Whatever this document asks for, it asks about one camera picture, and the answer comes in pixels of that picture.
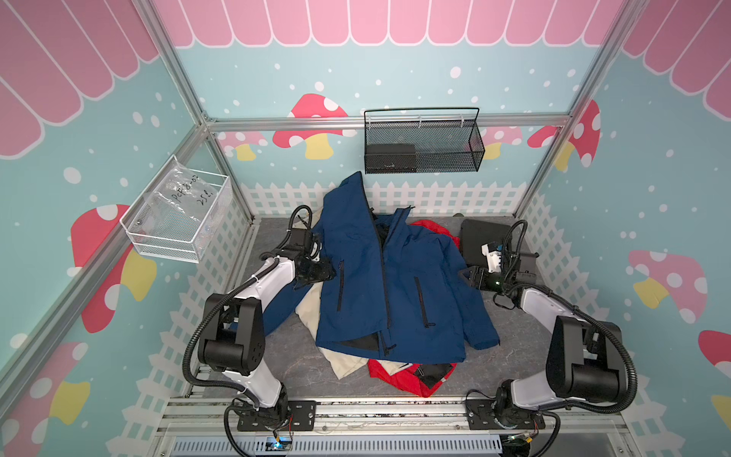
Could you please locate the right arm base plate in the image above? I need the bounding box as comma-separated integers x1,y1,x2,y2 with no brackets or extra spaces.
464,398,546,431

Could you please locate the red jacket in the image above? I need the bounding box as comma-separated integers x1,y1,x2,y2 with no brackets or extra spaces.
366,219,462,399

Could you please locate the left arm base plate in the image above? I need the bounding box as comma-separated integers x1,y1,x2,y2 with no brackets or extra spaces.
236,400,317,433

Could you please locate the blue jacket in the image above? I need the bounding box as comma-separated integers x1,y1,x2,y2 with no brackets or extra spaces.
259,170,502,365

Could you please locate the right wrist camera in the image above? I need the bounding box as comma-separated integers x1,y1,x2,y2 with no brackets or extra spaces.
481,242,503,273

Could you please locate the black mesh wall basket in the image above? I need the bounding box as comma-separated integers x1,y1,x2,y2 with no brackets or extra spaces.
363,107,485,174

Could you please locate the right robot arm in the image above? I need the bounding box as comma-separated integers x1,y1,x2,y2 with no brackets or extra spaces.
460,254,639,430

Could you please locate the clear wire wall basket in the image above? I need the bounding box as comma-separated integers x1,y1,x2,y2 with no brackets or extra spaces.
119,168,234,265

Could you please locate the clear plastic bag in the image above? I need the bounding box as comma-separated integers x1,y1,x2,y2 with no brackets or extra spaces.
142,156,230,252

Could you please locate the black box in basket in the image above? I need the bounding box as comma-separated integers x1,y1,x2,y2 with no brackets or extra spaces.
364,144,417,174

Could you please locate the black plastic case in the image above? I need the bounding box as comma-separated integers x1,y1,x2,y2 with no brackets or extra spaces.
459,219,510,267

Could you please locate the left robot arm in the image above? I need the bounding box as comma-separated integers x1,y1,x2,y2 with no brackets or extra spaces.
181,228,334,430

